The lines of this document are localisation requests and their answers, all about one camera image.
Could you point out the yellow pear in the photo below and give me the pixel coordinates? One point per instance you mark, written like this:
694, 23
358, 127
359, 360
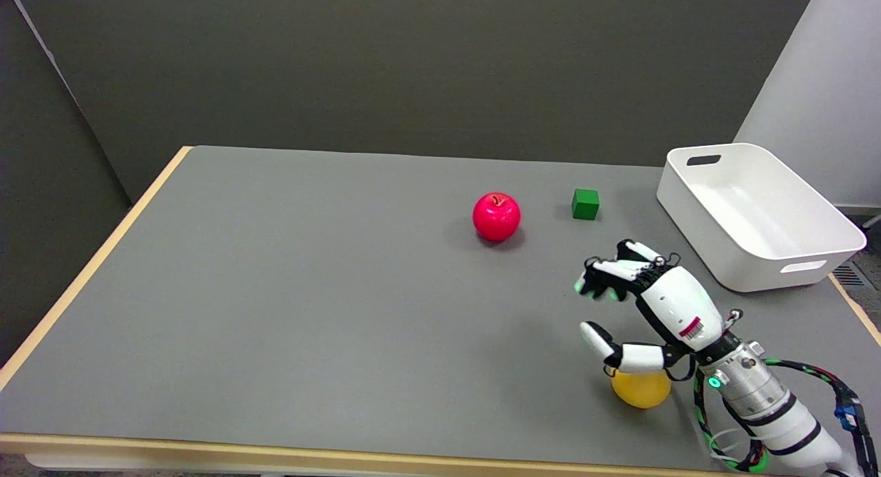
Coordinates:
641, 389

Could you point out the green cube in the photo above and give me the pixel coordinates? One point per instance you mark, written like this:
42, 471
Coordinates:
585, 204

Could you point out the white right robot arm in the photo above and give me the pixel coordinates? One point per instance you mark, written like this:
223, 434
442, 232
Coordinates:
764, 401

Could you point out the red apple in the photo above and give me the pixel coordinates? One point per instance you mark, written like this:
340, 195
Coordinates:
496, 217

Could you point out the white plastic bin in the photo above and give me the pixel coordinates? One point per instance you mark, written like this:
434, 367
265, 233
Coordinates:
757, 215

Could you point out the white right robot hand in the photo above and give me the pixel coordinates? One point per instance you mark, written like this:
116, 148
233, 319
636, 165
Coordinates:
661, 312

